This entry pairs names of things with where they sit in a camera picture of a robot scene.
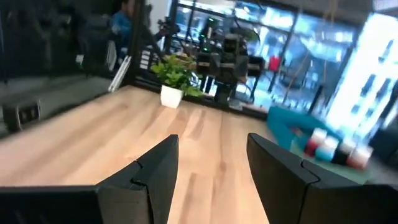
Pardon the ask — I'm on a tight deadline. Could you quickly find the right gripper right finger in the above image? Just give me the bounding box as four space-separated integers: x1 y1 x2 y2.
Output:
247 133 398 224

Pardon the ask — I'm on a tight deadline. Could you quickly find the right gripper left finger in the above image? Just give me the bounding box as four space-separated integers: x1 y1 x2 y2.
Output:
0 134 180 224

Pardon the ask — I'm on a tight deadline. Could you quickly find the blue paint bottle white cap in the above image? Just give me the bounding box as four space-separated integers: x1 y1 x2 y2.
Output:
315 136 340 162

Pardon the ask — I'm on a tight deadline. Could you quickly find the black paint bottle white cap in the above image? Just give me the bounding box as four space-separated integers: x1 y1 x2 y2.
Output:
331 139 355 166

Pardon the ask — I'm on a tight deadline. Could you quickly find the red paint bottle white cap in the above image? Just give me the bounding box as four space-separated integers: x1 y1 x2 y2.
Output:
303 127 328 157

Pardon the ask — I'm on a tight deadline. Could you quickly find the orange paint bottle white cap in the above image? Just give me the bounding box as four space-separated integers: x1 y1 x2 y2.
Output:
346 145 374 171

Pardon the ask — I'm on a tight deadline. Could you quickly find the small green plastic bin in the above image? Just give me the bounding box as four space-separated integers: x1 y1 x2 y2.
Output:
289 138 376 185

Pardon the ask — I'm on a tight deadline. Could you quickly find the large blue plastic bin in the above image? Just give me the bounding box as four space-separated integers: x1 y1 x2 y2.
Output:
266 106 343 151

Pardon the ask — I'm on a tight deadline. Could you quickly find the black box device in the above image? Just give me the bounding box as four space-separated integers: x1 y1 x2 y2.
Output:
2 98 42 133

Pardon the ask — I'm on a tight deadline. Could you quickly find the white flat panel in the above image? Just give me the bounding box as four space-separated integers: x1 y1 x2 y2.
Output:
108 55 132 93

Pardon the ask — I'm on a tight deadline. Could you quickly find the red object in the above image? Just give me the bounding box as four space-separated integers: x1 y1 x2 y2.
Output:
269 55 282 73

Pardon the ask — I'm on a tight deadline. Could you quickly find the small green potted plant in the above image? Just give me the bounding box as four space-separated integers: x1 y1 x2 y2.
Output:
150 53 205 110

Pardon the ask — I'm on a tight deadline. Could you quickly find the black office chair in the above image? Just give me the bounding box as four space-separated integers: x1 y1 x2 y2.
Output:
76 14 119 77

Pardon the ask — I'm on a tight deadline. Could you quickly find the person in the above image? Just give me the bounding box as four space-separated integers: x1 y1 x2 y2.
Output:
110 0 137 60

